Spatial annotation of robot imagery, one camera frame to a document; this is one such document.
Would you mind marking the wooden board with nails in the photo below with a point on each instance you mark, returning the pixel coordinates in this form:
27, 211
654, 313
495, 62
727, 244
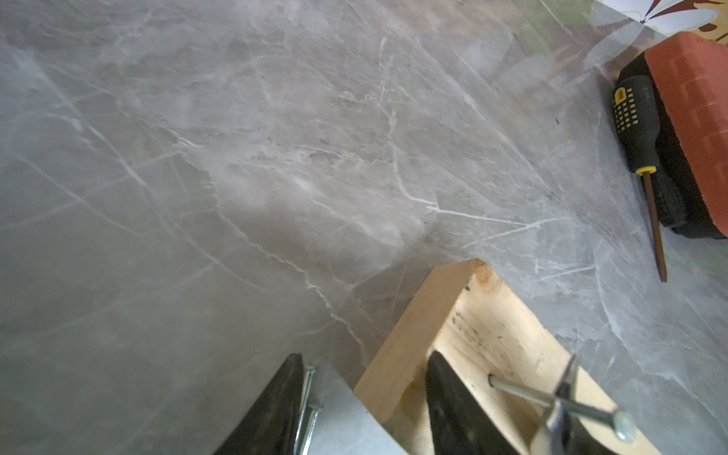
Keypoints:
468, 313

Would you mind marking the claw hammer red black handle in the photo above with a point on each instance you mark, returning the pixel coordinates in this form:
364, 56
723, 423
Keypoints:
561, 433

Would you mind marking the red plastic tool case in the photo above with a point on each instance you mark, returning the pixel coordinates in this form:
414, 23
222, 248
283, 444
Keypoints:
688, 75

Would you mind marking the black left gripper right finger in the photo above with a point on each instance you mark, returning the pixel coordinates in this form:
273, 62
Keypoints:
458, 424

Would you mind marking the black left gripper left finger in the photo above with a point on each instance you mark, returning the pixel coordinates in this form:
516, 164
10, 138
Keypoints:
270, 426

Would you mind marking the steel nail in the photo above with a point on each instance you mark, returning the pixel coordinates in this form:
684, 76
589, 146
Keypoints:
311, 412
620, 422
308, 379

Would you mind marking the yellow-tipped screwdriver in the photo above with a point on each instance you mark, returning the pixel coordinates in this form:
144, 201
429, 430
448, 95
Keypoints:
637, 126

